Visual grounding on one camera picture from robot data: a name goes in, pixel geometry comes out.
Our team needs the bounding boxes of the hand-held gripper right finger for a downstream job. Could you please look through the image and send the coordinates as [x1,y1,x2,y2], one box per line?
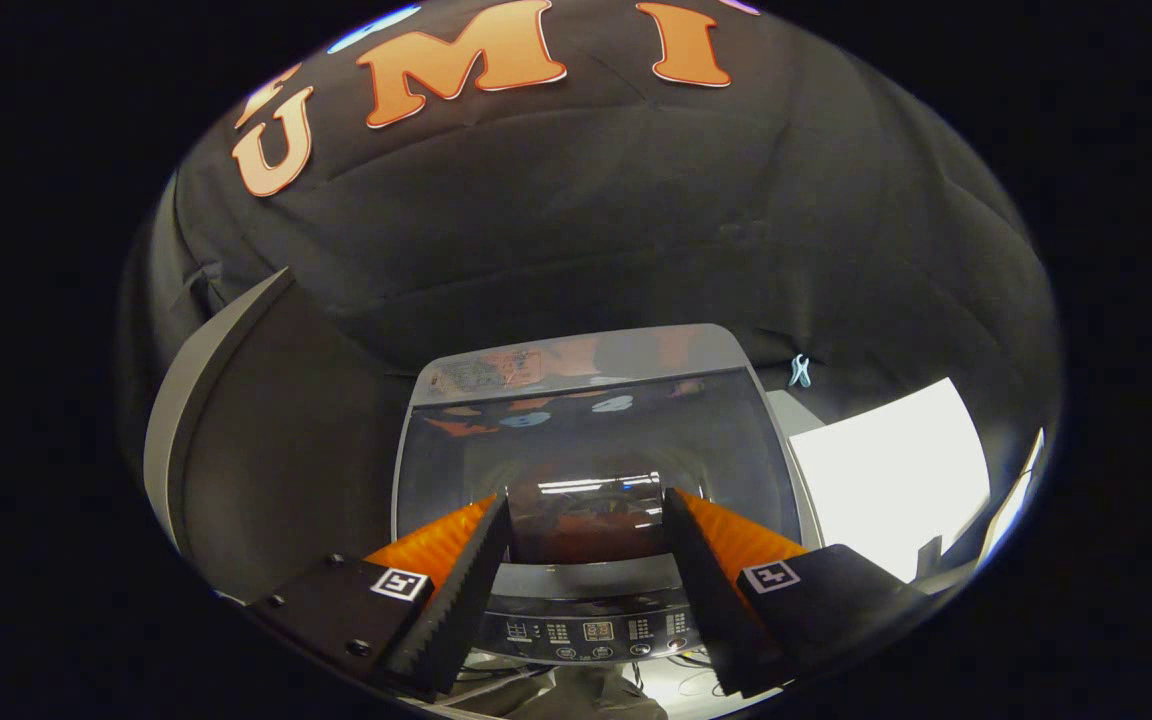
[663,487,937,698]

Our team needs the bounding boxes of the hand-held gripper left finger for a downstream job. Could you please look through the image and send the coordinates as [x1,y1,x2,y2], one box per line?
[241,495,514,701]

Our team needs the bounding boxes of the narrow white panel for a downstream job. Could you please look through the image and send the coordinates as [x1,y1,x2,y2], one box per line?
[976,428,1045,571]

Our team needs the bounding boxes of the white flat board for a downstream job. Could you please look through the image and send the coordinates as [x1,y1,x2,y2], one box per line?
[788,377,992,583]

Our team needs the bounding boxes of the grey table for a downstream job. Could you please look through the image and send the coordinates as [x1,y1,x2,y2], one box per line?
[143,268,412,601]

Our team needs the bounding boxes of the grey washing machine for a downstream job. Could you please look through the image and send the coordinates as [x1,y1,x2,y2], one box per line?
[391,323,827,666]

